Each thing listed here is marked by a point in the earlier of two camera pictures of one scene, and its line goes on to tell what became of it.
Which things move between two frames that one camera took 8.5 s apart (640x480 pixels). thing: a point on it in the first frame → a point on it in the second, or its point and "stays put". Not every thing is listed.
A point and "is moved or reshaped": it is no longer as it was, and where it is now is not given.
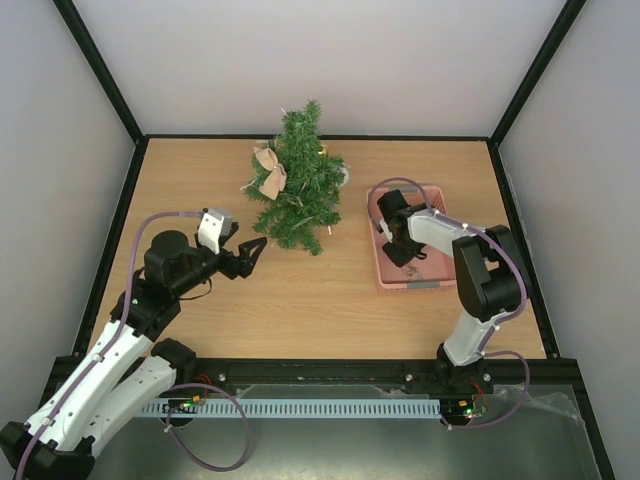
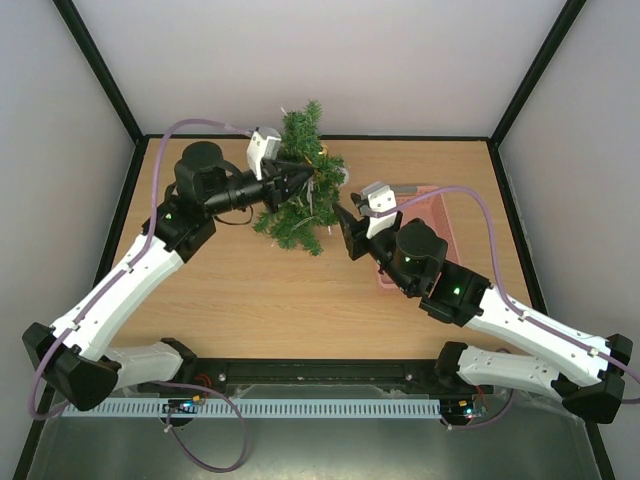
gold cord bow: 409,270 is moved or reshaped
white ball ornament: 345,171 stays put
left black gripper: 245,266 → 280,191
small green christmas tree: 310,201 stays put
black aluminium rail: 204,375 stays put
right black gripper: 401,250 → 358,236
